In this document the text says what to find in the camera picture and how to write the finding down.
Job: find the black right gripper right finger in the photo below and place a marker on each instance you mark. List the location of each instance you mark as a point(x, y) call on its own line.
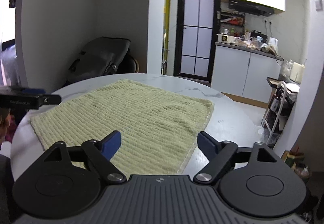
point(220, 156)

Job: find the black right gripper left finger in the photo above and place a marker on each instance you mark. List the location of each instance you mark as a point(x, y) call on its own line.
point(99, 153)

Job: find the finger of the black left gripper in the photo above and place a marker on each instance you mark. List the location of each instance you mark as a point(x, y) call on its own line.
point(26, 99)

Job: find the yellow-green ribbed towel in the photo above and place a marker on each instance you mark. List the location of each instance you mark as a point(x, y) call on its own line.
point(158, 128)

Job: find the wooden side cart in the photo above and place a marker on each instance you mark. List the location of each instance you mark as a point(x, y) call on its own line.
point(292, 92)

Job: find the white lower kitchen cabinet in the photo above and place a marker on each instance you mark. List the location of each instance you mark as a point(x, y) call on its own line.
point(242, 72)

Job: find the dark wooden chair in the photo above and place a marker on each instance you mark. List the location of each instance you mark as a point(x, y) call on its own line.
point(131, 65)

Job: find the dark green backpack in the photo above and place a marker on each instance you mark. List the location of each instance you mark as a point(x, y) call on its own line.
point(101, 56)

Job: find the white small countertop appliance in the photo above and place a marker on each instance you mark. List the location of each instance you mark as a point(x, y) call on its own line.
point(225, 38)

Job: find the white electric kettle on counter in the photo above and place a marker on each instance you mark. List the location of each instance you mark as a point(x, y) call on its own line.
point(273, 42)

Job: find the black spice rack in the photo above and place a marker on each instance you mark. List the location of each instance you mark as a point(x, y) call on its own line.
point(232, 22)

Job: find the black range hood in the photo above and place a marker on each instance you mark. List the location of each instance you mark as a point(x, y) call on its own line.
point(251, 8)

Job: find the black-framed glass door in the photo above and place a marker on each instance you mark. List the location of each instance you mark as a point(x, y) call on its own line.
point(196, 29)

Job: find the white wall light switch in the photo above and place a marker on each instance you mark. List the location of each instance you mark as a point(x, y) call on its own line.
point(318, 5)

